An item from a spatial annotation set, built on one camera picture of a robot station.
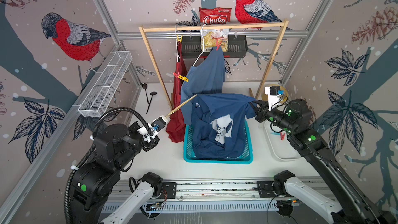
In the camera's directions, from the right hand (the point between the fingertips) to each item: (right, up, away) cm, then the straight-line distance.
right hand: (249, 99), depth 66 cm
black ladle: (-66, +9, +52) cm, 85 cm away
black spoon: (-59, +3, +48) cm, 76 cm away
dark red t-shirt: (-37, -17, +25) cm, 47 cm away
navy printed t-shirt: (-13, -12, +9) cm, 20 cm away
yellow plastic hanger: (-32, -4, +5) cm, 33 cm away
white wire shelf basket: (-72, +12, +16) cm, 74 cm away
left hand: (-37, -5, -10) cm, 39 cm away
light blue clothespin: (+9, -13, -5) cm, 17 cm away
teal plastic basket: (+2, -30, +13) cm, 33 cm away
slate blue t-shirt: (-17, +12, +17) cm, 27 cm away
